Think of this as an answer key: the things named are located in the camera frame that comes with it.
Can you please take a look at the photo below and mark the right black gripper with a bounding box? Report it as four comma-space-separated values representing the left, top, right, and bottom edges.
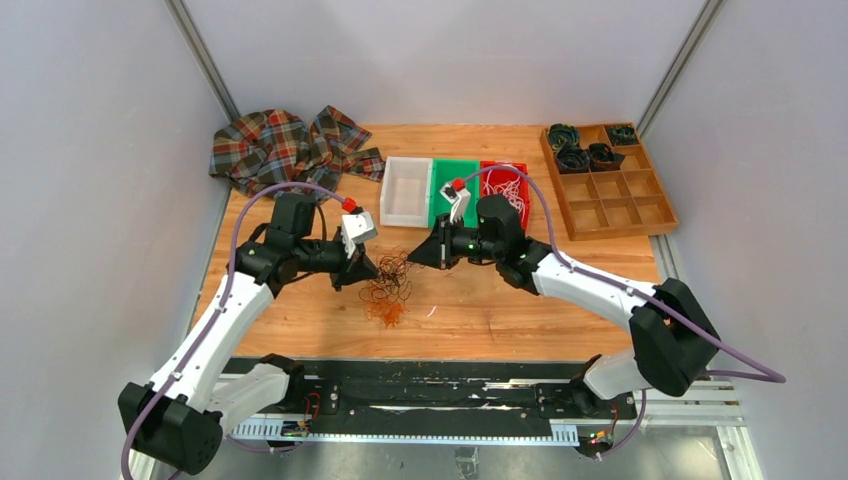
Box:
409, 213, 502, 271

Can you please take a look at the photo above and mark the orange cable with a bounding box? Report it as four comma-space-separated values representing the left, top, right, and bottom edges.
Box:
360, 261, 415, 331

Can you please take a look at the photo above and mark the white cable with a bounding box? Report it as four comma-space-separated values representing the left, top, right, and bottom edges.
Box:
481, 162, 529, 225

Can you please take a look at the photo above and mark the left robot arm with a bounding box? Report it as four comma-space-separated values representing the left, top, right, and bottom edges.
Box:
118, 193, 378, 479

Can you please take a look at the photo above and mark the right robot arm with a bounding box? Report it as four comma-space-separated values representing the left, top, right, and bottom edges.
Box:
408, 195, 718, 417

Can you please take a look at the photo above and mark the white plastic bin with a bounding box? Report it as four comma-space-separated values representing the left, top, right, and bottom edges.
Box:
379, 156, 434, 228

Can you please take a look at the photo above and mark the green plastic bin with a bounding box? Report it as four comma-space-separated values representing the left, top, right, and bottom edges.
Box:
428, 158, 480, 228

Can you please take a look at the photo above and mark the red plastic bin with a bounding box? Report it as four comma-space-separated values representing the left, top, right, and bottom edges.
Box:
479, 161, 531, 231

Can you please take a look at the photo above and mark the plaid cloth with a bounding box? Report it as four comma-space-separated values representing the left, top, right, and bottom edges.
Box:
208, 106, 386, 197

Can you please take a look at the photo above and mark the black coiled roll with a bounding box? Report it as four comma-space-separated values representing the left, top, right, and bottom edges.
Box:
587, 143, 625, 172
547, 123, 580, 152
604, 124, 640, 147
555, 146, 591, 174

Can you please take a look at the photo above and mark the wooden compartment tray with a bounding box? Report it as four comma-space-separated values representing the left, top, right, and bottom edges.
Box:
540, 122, 679, 241

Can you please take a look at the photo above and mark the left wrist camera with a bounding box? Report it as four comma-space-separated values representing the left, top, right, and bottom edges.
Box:
341, 211, 378, 260

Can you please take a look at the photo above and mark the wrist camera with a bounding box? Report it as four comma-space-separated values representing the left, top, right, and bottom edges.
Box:
341, 211, 378, 260
440, 178, 471, 224

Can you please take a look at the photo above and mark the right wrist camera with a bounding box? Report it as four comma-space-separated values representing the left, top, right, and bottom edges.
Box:
440, 178, 471, 224

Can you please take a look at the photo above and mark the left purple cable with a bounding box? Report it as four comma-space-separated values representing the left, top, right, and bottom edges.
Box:
119, 182, 359, 480

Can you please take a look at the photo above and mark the purple cable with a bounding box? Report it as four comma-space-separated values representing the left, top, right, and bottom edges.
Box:
460, 165, 788, 386
119, 182, 359, 480

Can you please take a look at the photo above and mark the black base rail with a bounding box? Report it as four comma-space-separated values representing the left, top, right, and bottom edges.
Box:
225, 357, 743, 458

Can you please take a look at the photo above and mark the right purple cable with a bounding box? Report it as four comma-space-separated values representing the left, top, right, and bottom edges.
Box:
460, 165, 788, 386

